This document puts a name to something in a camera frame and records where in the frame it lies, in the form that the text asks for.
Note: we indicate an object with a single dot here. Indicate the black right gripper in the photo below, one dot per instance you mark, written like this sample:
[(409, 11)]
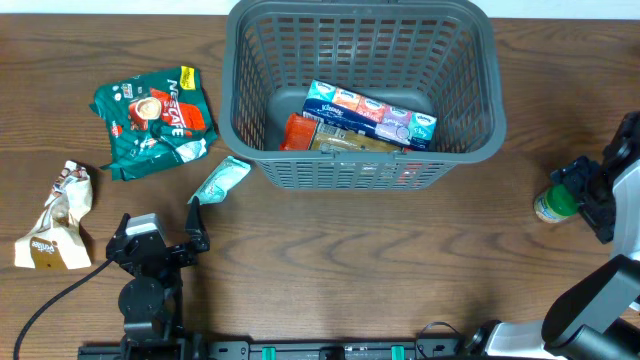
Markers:
[(592, 195)]

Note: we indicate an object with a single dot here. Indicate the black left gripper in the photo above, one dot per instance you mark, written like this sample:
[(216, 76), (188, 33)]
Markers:
[(194, 227)]

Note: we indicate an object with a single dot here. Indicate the green lid jar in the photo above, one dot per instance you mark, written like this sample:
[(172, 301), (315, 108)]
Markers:
[(555, 204)]

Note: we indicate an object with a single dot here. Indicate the green Nescafe coffee bag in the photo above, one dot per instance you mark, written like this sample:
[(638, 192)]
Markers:
[(155, 121)]

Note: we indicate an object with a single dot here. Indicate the orange pasta packet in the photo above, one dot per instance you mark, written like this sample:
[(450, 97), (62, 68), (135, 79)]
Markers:
[(303, 134)]

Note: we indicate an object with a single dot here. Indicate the Kleenex tissue multipack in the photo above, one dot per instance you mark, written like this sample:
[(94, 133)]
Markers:
[(352, 111)]

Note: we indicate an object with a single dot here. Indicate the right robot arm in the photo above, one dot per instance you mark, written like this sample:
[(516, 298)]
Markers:
[(585, 322)]

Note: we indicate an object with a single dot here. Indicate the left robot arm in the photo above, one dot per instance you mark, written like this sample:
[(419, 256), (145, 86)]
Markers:
[(152, 301)]

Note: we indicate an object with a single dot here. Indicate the mint green wipes packet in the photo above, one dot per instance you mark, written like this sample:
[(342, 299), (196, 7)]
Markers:
[(224, 177)]

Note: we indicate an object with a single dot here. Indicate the beige crumpled snack bag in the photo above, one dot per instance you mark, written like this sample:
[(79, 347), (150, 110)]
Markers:
[(54, 242)]

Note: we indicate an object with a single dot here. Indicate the grey plastic basket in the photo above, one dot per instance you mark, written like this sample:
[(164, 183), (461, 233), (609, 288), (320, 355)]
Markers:
[(433, 57)]

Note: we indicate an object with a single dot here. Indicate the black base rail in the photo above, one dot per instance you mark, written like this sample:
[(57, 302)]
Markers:
[(433, 346)]

